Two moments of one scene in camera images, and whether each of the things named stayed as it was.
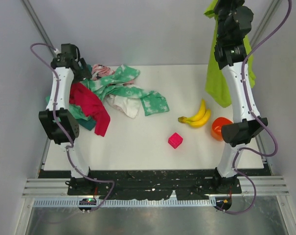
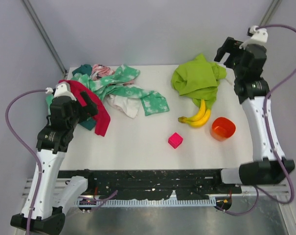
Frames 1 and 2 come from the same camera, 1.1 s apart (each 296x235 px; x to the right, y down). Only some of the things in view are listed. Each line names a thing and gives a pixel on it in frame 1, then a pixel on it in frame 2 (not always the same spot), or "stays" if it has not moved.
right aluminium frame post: x=268 y=16 stays
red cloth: x=79 y=94 stays
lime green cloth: x=216 y=87 -> x=198 y=79
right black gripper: x=221 y=6 -> x=231 y=52
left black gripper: x=84 y=71 -> x=83 y=107
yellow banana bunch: x=201 y=118 stays
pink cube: x=175 y=140 stays
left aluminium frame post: x=31 y=11 stays
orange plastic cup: x=216 y=130 stays
